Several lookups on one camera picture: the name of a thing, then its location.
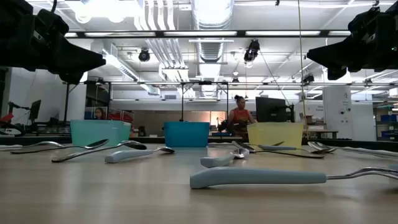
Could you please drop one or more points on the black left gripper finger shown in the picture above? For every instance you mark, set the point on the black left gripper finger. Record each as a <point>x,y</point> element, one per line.
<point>74,59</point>
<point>73,77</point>

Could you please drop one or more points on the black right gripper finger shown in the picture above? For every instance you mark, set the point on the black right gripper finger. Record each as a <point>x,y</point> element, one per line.
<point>335,56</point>
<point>336,74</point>

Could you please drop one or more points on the all-metal spoon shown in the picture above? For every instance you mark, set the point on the all-metal spoon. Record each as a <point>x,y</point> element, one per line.
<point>304,155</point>
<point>98,143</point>
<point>136,145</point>

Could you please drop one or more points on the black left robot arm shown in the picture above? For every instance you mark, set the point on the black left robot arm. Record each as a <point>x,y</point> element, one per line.
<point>7,34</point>

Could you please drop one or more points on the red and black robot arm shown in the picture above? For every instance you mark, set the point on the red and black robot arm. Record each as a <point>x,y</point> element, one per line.
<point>6,118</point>

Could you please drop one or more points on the white pillar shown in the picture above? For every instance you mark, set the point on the white pillar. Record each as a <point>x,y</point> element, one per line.
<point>337,118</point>

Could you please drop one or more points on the person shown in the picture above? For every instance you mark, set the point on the person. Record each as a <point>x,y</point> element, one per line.
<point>241,118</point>
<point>100,113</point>

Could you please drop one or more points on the black computer monitor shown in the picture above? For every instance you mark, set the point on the black computer monitor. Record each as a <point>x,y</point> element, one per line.
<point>35,109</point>
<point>270,109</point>

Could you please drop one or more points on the cardboard box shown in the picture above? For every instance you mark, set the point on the cardboard box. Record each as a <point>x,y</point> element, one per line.
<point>311,119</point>

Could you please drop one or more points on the background work table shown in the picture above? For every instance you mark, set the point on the background work table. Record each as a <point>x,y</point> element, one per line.
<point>323,132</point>

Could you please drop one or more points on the teal plastic bin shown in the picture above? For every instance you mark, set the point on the teal plastic bin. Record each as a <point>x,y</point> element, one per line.
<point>99,132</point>

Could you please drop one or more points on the shelf with blue bins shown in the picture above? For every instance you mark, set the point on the shelf with blue bins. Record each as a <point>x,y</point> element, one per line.
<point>387,124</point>

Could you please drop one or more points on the yellow plastic bin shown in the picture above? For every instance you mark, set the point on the yellow plastic bin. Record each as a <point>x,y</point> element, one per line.
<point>273,133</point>

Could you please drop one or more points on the white ceiling pipes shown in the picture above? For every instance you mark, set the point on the white ceiling pipes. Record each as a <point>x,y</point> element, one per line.
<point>164,49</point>

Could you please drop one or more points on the blue plastic bin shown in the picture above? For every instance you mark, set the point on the blue plastic bin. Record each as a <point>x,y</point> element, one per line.
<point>186,133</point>

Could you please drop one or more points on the white light strip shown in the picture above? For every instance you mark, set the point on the white light strip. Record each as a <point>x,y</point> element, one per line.
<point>199,33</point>

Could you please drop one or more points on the black ceiling camera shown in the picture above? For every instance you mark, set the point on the black ceiling camera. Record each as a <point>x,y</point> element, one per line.
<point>308,79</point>
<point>252,51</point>
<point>144,56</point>

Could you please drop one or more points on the silver ribbed ceiling duct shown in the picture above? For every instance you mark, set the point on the silver ribbed ceiling duct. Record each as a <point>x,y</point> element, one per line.
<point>211,18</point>

